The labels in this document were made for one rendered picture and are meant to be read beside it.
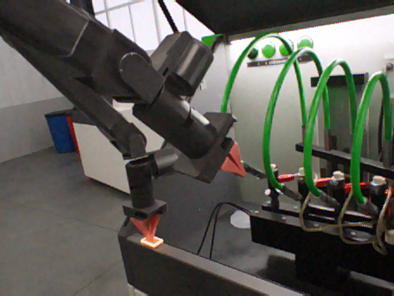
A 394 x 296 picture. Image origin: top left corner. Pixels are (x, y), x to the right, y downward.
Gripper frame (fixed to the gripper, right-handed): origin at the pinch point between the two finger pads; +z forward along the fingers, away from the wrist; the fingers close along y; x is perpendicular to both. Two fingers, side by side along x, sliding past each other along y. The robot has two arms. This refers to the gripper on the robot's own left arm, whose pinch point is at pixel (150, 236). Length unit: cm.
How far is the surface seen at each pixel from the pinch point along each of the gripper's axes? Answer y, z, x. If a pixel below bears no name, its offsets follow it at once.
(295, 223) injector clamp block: -29.8, -1.5, -19.8
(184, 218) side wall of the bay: 8.8, 6.5, -20.6
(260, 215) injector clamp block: -20.0, -1.5, -20.0
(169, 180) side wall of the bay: 8.9, -7.7, -17.0
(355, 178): -46, -19, -9
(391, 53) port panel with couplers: -43, -37, -51
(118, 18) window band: 479, -135, -369
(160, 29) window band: 380, -100, -378
